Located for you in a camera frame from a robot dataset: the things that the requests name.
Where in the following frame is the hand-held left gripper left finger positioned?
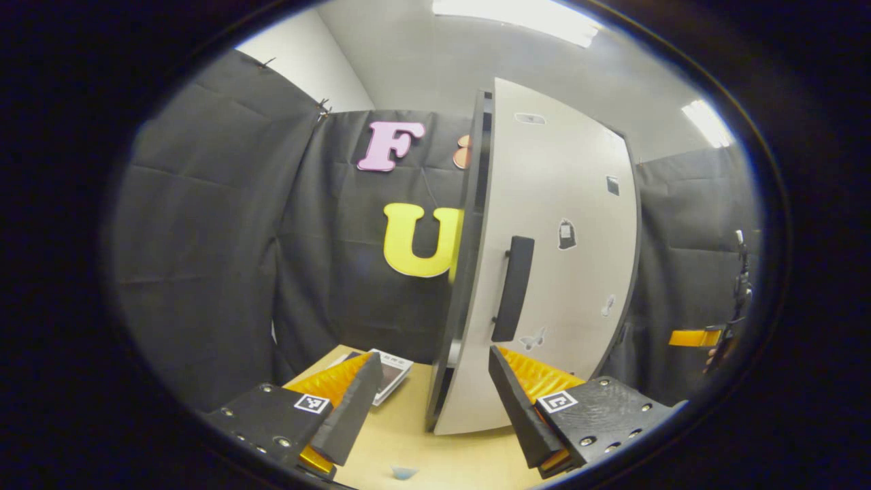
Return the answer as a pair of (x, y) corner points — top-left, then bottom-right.
(204, 352), (384, 480)

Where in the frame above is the large ceiling light panel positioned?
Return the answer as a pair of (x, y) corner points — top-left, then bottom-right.
(432, 0), (603, 48)

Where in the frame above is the white printed booklet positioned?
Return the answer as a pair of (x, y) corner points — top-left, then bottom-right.
(340, 348), (414, 407)

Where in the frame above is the beige cabinet door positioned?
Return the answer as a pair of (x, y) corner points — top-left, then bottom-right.
(434, 77), (640, 436)

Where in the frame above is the small ceiling light panel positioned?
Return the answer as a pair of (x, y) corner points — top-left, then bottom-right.
(680, 99), (736, 149)

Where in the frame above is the black cabinet door handle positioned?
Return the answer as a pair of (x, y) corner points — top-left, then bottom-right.
(491, 235), (536, 343)

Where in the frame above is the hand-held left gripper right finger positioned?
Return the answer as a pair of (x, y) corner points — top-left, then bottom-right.
(489, 345), (674, 479)

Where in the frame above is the black backdrop cloth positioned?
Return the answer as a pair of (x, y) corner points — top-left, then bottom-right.
(109, 49), (763, 409)

